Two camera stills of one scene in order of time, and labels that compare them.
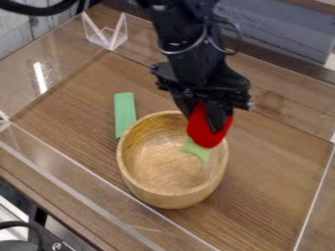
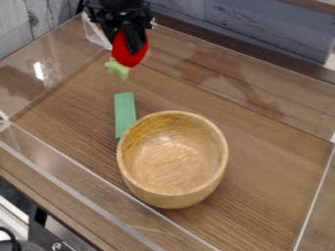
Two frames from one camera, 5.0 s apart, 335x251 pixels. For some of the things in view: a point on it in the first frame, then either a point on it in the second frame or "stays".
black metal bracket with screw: (42, 235) stays
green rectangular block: (125, 112) stays
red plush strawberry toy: (198, 126) → (122, 59)
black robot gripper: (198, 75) → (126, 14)
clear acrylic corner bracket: (106, 37) stays
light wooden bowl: (163, 175) stays
